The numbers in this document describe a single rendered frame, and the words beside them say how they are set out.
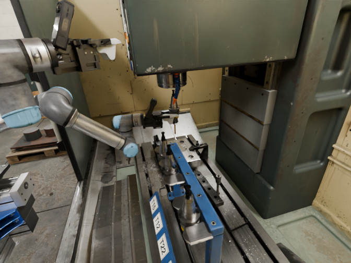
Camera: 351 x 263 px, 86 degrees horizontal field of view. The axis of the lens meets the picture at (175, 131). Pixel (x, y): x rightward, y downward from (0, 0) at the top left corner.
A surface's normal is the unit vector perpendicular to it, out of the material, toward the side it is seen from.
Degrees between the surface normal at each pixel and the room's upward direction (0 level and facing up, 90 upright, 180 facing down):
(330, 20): 90
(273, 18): 90
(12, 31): 90
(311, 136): 90
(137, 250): 7
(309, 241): 0
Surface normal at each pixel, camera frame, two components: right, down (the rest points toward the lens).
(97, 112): 0.26, 0.43
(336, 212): -0.96, 0.17
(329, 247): -0.05, -0.89
